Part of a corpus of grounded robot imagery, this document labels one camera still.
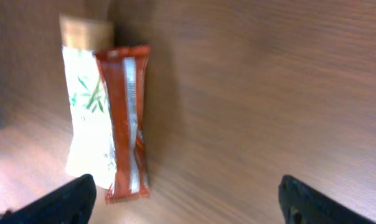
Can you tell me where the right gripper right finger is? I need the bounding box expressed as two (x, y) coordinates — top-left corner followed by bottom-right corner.
(278, 175), (376, 224)

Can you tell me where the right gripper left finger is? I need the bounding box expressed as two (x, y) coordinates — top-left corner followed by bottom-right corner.
(0, 174), (96, 224)

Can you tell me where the white floral cream tube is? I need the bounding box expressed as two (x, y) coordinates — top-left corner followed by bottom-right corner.
(59, 14), (118, 190)

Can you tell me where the orange red snack bar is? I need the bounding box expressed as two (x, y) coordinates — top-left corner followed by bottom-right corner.
(95, 45), (150, 203)

